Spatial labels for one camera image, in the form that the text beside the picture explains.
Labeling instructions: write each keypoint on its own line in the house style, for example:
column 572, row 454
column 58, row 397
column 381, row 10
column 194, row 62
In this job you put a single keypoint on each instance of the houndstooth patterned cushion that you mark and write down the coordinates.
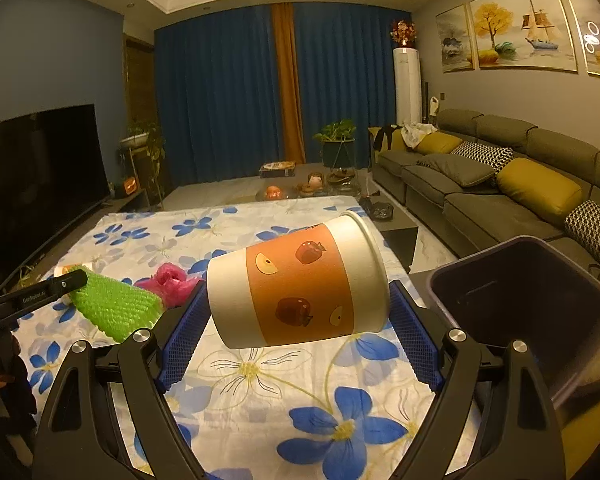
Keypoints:
column 592, row 230
column 485, row 154

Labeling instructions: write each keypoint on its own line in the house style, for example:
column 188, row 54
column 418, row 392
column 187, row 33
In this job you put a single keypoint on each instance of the wooden door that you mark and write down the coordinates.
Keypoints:
column 137, row 90

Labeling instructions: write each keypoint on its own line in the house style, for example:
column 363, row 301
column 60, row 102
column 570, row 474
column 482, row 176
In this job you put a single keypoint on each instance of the dark coffee table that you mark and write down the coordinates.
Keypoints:
column 397, row 240

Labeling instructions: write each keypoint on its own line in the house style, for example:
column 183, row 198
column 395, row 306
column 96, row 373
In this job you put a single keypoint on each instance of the red artificial flower bouquet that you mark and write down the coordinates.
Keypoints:
column 403, row 34

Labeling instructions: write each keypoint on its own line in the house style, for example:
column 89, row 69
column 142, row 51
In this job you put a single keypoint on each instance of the black flat television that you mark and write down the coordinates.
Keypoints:
column 45, row 170

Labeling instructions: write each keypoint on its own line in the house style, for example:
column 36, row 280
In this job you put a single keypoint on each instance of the pink plastic bag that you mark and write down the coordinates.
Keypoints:
column 167, row 280

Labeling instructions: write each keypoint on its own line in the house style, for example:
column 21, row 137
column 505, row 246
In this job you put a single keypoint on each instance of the grey cushion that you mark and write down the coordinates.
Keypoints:
column 455, row 169

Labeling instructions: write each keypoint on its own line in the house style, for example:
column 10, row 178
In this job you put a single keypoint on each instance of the grey landscape painting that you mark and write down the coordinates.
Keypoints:
column 455, row 40

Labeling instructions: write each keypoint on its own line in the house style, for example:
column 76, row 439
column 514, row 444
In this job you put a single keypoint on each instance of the blue floral tablecloth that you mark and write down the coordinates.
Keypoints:
column 260, row 400

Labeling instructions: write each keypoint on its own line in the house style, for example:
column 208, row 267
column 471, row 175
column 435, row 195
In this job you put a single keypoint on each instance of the large yellow cushion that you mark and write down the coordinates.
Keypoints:
column 540, row 185

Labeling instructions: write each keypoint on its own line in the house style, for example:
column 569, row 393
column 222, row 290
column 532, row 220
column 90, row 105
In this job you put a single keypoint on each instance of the paper cup with orange band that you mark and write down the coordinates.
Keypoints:
column 300, row 290

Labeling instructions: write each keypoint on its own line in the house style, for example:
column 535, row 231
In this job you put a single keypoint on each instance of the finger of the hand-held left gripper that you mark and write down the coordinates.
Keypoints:
column 72, row 280

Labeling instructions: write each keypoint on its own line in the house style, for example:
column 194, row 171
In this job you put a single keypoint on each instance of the orange curtain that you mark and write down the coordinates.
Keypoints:
column 289, row 85

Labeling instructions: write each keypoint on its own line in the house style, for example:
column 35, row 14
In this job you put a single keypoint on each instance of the potted plant on metal stand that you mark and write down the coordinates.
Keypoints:
column 336, row 135

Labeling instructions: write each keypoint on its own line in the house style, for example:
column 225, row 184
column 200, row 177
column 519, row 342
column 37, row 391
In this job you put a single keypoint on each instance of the orange fruit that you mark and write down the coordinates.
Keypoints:
column 273, row 192

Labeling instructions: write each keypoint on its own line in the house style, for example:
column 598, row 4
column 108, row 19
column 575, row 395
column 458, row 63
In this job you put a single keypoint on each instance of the green foam net sleeve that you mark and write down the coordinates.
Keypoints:
column 115, row 305

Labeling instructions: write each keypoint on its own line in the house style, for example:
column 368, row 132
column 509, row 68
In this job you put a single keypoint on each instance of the small yellow cushion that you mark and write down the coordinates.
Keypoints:
column 439, row 143

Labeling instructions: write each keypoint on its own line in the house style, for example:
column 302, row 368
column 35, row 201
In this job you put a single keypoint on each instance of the tree and sailboat painting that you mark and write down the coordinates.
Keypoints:
column 520, row 25

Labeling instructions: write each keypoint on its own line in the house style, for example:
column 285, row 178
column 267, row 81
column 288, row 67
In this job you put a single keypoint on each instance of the gold framed glossy painting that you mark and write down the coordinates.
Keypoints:
column 597, row 35

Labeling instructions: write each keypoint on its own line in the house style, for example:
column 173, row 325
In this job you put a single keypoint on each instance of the white cloth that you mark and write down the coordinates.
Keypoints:
column 419, row 134

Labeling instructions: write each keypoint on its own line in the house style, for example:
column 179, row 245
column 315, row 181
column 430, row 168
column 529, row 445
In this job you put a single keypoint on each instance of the black garment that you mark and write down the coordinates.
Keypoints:
column 386, row 137

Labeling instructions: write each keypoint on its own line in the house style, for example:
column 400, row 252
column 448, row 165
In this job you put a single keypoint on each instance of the flat printed box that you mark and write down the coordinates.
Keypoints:
column 277, row 169

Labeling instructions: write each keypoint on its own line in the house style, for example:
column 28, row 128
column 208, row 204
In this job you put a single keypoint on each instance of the blue curtain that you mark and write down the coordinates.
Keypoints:
column 215, row 95
column 350, row 75

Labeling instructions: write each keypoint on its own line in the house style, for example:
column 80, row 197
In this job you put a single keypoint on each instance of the trailing plant in white bowl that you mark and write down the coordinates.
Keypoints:
column 145, row 145

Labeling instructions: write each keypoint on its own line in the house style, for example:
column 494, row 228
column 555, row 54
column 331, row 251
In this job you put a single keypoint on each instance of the tea tray with items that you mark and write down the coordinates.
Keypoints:
column 344, row 180

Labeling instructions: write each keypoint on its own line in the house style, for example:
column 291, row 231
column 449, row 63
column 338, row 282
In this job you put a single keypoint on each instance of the grey waste bin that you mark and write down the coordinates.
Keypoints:
column 530, row 300

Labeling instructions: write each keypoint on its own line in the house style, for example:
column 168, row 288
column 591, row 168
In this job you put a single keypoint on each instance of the grey sectional sofa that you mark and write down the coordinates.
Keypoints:
column 490, row 215

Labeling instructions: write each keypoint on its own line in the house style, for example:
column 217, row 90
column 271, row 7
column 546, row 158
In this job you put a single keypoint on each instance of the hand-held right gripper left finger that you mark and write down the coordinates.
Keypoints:
column 185, row 330

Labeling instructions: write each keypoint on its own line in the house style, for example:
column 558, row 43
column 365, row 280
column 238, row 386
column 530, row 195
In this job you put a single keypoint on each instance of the orange pumpkin lantern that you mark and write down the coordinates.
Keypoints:
column 130, row 187

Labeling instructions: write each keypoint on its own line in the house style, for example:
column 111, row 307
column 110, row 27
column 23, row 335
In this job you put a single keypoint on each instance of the dark glass ashtray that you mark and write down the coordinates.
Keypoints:
column 380, row 210

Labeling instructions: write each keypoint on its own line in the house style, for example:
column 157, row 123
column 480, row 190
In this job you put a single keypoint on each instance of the small brown ornament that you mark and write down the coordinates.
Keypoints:
column 315, row 182

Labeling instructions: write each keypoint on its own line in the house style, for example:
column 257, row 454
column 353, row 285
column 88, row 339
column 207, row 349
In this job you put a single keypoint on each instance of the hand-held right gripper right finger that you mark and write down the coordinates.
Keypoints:
column 415, row 335

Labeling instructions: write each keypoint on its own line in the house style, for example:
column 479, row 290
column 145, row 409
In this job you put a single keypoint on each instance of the white standing air conditioner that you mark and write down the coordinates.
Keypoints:
column 407, row 87

